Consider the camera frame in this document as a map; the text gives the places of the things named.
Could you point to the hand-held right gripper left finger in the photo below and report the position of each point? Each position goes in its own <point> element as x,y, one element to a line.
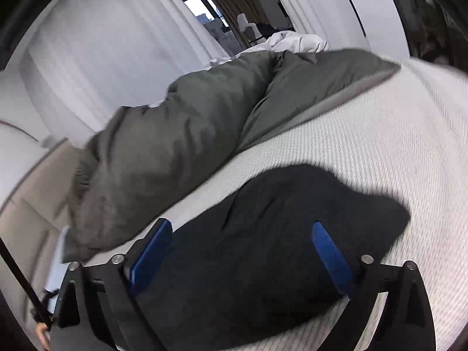
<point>151,252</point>

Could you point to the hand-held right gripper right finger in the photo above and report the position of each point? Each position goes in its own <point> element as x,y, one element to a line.
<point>331,256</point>

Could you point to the black pants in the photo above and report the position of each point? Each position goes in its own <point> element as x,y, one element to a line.
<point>256,226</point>

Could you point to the light blue pillow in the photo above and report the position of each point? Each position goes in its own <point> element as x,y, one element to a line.
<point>58,263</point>

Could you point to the grey duvet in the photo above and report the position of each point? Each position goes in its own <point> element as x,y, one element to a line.
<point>164,153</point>

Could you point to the beige headboard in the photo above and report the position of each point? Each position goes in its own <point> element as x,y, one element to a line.
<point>36,197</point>

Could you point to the bed with honeycomb sheet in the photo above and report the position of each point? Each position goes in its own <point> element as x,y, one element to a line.
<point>384,135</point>

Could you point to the white crumpled cloth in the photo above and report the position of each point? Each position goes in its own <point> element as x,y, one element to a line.
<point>292,42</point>

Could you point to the white chair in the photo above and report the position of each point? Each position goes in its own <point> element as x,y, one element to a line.
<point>243,22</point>

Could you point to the white wardrobe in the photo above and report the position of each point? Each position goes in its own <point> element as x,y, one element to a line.
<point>329,7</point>

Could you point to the window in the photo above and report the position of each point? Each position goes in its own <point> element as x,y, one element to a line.
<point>197,7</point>

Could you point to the dark shelf cabinet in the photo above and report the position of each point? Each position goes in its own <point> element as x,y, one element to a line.
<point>431,25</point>

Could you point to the brown curtain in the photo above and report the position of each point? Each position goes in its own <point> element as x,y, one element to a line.
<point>241,3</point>

